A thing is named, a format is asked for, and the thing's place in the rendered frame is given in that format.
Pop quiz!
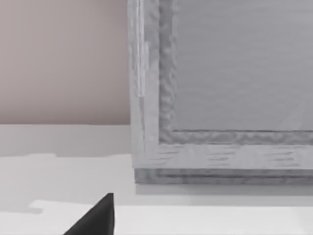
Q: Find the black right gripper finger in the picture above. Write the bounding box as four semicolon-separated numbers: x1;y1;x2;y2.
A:
63;192;115;235

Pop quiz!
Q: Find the grey wooden cabinet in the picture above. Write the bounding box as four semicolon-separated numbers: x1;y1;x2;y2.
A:
127;0;313;186

